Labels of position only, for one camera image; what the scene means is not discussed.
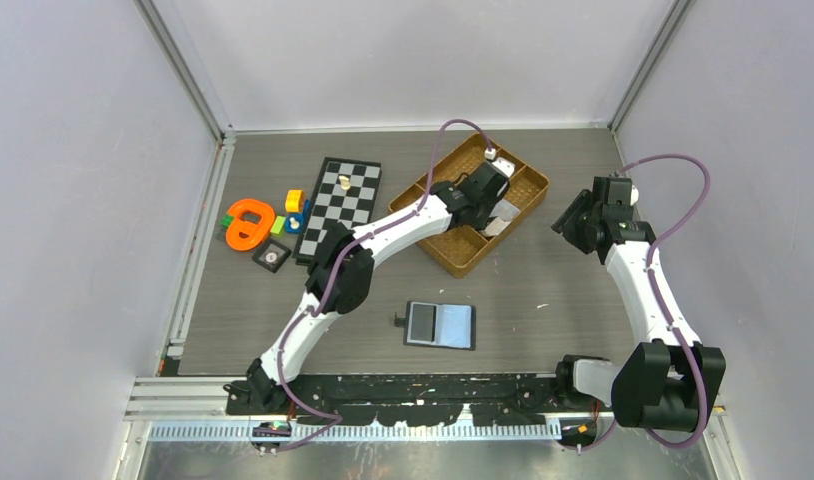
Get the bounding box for orange curved toy track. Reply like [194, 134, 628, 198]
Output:
[225, 198, 276, 251]

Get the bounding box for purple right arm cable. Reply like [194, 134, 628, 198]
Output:
[559, 153, 712, 454]

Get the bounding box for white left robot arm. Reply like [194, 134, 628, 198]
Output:
[246, 158, 515, 414]

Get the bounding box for yellow toy brick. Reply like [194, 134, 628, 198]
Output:
[284, 189, 306, 214]

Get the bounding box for woven wicker tray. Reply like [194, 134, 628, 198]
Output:
[418, 133, 549, 278]

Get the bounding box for black leather card holder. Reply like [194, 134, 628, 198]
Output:
[393, 301, 477, 351]

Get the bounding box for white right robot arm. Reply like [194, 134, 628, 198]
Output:
[552, 177, 726, 432]

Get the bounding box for blue toy brick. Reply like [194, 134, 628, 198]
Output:
[285, 199, 310, 234]

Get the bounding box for lime green block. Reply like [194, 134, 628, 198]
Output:
[269, 215, 286, 237]

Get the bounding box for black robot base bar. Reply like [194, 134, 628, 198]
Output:
[223, 373, 606, 427]

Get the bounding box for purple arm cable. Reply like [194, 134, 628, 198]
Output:
[559, 153, 712, 454]
[257, 118, 498, 455]

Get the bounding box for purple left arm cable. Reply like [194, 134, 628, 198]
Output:
[257, 118, 498, 455]

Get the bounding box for black and silver chessboard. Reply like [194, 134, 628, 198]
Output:
[292, 157, 382, 266]

